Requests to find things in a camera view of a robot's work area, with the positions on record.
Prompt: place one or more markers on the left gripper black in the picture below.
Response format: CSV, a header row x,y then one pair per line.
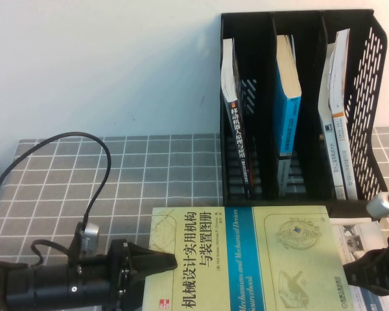
x,y
120,269

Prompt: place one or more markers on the yellow-green mechanical devices book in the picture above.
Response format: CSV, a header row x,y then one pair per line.
x,y
246,259

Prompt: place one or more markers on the white car suspension book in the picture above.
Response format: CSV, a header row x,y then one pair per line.
x,y
356,239

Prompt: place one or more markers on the black robotics book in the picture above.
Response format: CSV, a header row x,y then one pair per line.
x,y
238,136

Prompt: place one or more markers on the black plastic book stand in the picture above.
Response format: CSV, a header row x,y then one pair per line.
x,y
311,129

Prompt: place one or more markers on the white thin book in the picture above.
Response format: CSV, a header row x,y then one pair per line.
x,y
325,107

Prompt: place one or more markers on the blue paperback book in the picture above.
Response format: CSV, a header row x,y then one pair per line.
x,y
287,113

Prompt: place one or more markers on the white book with orange band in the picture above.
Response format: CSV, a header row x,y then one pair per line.
x,y
340,81

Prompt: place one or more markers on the grey checked tablecloth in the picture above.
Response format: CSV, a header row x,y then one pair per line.
x,y
149,168

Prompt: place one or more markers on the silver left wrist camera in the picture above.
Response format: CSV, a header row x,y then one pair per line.
x,y
89,238

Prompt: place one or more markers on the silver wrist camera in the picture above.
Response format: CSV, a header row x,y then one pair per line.
x,y
89,238
382,205

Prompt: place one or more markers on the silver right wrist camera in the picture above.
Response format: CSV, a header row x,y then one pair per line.
x,y
382,205

